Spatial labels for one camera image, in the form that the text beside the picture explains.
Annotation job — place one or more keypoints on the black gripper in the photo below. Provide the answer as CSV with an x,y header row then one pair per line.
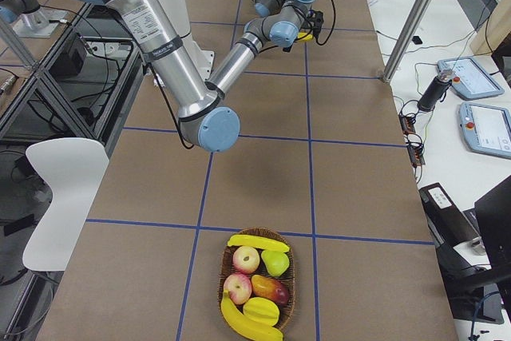
x,y
318,24

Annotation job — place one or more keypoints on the yellow banana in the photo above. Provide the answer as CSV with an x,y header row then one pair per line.
x,y
304,37

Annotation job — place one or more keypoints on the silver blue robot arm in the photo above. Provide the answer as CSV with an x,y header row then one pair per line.
x,y
203,119

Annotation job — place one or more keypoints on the yellow banana basket top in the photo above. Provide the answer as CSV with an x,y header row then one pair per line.
x,y
258,242

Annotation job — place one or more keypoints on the yellow banana basket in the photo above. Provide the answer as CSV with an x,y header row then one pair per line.
x,y
258,242
244,326

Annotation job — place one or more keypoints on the woven brown fruit basket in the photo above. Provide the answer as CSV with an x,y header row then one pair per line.
x,y
287,278

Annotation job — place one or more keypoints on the yellow banana basket bottom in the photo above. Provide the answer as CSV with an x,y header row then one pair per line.
x,y
244,326

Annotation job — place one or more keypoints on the small black puck device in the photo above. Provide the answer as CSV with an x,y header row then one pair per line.
x,y
416,40

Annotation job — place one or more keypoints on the brown paper table cover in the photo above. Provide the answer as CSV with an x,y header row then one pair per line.
x,y
320,159

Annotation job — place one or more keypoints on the white pillar with base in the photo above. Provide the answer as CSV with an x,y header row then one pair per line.
x,y
187,17

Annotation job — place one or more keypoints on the black water bottle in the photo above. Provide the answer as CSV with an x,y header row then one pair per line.
x,y
435,90

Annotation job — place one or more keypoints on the blue teach pendant far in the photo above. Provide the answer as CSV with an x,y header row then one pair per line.
x,y
471,81

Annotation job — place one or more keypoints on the blue teach pendant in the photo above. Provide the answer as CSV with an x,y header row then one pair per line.
x,y
485,129
471,81

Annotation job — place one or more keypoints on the blue teach pendant near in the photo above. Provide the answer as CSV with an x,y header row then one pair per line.
x,y
485,129

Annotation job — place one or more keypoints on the green pear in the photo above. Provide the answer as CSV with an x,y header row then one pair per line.
x,y
275,262

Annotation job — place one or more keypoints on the pink apple upper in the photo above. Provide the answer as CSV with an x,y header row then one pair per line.
x,y
246,259

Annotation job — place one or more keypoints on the pink apple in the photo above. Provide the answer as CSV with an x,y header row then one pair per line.
x,y
239,287
246,259

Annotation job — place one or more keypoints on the black box with label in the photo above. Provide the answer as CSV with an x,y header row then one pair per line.
x,y
448,224

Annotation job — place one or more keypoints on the black monitor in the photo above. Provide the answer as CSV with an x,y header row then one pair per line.
x,y
493,218

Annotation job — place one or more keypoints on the red yellow mango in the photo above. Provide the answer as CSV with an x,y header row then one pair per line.
x,y
270,288

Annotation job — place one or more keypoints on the white chair back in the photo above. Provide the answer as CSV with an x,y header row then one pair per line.
x,y
73,168

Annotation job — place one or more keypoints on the pink apple lower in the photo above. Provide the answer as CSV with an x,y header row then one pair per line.
x,y
239,287

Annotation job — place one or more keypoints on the yellow starfruit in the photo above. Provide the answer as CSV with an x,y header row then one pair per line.
x,y
262,311

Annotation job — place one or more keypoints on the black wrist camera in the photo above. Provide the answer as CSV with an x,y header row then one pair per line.
x,y
317,20

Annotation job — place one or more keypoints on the aluminium frame post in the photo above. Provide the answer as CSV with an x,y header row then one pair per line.
x,y
415,16

